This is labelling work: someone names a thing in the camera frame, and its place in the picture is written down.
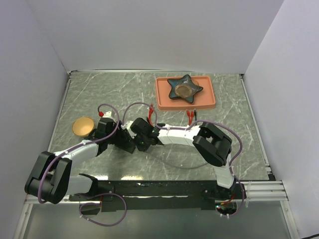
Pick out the black network switch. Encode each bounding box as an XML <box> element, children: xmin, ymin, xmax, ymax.
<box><xmin>115</xmin><ymin>129</ymin><xmax>136</xmax><ymax>154</ymax></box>

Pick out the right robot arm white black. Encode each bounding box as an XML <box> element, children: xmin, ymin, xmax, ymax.
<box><xmin>126</xmin><ymin>118</ymin><xmax>235</xmax><ymax>199</ymax></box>

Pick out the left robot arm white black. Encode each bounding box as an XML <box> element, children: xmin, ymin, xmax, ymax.
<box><xmin>24</xmin><ymin>118</ymin><xmax>122</xmax><ymax>204</ymax></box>

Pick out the dark blue star dish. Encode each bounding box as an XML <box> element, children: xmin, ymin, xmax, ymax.
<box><xmin>167</xmin><ymin>74</ymin><xmax>203</xmax><ymax>104</ymax></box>

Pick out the salmon pink tray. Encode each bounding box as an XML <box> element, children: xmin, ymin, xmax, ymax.
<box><xmin>155</xmin><ymin>76</ymin><xmax>216</xmax><ymax>111</ymax></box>

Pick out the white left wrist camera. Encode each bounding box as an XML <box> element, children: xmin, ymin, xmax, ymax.
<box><xmin>98</xmin><ymin>111</ymin><xmax>115</xmax><ymax>121</ymax></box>

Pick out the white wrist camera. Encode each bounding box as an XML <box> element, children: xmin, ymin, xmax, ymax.
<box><xmin>98</xmin><ymin>111</ymin><xmax>115</xmax><ymax>121</ymax></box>
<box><xmin>121</xmin><ymin>120</ymin><xmax>137</xmax><ymax>138</ymax></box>

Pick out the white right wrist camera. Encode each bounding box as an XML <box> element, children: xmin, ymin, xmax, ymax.
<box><xmin>121</xmin><ymin>120</ymin><xmax>137</xmax><ymax>138</ymax></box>

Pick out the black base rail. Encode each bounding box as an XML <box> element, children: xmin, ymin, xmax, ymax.
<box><xmin>37</xmin><ymin>174</ymin><xmax>275</xmax><ymax>212</ymax></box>

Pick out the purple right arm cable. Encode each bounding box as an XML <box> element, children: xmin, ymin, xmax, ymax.
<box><xmin>122</xmin><ymin>102</ymin><xmax>247</xmax><ymax>220</ymax></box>

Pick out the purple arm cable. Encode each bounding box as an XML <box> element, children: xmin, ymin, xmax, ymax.
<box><xmin>36</xmin><ymin>103</ymin><xmax>123</xmax><ymax>204</ymax></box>
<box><xmin>122</xmin><ymin>102</ymin><xmax>247</xmax><ymax>220</ymax></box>

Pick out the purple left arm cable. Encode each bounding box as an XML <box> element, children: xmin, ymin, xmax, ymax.
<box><xmin>36</xmin><ymin>103</ymin><xmax>123</xmax><ymax>204</ymax></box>

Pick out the aluminium frame rail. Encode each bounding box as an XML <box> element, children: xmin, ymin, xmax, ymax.
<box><xmin>24</xmin><ymin>180</ymin><xmax>290</xmax><ymax>207</ymax></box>

